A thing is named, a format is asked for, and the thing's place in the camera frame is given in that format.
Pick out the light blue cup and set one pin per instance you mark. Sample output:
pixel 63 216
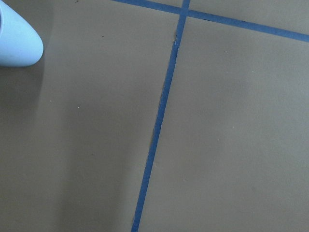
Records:
pixel 20 44

